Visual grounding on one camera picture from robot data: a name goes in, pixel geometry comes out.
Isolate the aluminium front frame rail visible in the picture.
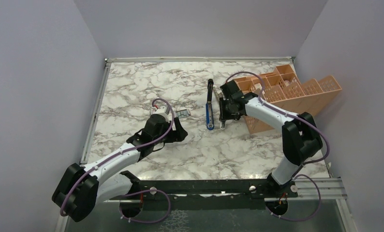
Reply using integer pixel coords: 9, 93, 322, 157
62, 178, 348, 203

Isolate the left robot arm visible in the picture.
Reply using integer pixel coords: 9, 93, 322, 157
52, 114, 188, 222

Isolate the staple box tray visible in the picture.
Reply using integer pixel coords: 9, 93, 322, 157
176, 109, 191, 119

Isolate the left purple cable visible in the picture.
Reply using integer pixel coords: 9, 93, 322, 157
59, 98, 175, 224

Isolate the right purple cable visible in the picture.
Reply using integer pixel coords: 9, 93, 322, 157
224, 71, 331, 222

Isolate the purple cable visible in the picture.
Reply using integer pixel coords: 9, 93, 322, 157
59, 98, 175, 224
224, 71, 331, 222

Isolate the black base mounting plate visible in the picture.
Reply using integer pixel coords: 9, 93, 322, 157
108, 179, 298, 210

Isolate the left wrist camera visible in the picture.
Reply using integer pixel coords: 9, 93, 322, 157
150, 106, 172, 122

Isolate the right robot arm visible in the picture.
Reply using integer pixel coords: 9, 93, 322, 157
220, 80, 323, 197

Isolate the peach plastic desk organizer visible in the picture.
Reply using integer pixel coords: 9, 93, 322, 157
233, 65, 342, 134

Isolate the blue stapler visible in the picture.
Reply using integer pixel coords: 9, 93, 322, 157
206, 79, 214, 131

